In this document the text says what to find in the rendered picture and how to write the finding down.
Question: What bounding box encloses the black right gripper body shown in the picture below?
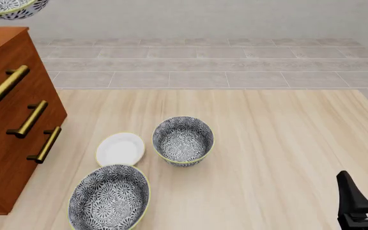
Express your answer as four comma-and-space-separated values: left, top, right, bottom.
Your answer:
337, 211, 368, 230

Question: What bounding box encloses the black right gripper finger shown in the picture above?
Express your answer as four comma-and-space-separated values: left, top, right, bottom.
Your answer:
336, 170, 368, 217

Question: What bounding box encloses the patterned black white bowl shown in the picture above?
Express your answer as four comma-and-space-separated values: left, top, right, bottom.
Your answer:
0, 0, 50, 21
67, 163, 151, 230
151, 116, 215, 169

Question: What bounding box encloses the wooden cabinet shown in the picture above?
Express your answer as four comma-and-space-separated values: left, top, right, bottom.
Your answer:
0, 26, 68, 216

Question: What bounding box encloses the white plate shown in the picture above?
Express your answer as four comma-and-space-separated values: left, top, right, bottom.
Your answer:
95, 132, 147, 167

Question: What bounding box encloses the short brass drawer handle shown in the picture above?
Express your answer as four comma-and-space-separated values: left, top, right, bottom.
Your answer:
26, 126, 63, 165

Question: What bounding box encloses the medium brass drawer handle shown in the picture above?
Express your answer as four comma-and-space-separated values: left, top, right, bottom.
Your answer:
6, 100, 49, 139

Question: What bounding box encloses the long brass drawer handle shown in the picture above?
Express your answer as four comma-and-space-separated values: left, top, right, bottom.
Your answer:
0, 65, 31, 104

